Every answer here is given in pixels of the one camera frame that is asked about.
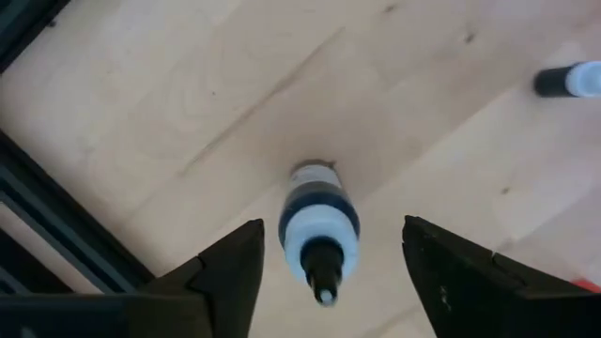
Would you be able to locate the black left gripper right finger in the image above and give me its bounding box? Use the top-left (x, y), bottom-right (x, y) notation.
top-left (402, 215), bottom-right (601, 338)

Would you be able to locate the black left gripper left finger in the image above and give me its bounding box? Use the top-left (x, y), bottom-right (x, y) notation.
top-left (139, 218), bottom-right (266, 338)

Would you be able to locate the small orange dye bottle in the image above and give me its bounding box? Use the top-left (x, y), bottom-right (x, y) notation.
top-left (571, 278), bottom-right (601, 295)

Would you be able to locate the large black-capped dye bottle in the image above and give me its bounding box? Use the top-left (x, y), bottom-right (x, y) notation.
top-left (277, 159), bottom-right (362, 309)

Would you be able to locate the small dark blue dye bottle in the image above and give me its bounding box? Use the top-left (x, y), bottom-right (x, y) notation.
top-left (532, 60), bottom-right (601, 100)

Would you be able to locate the black table frame rail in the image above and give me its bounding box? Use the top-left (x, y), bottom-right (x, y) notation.
top-left (0, 0), bottom-right (156, 296)

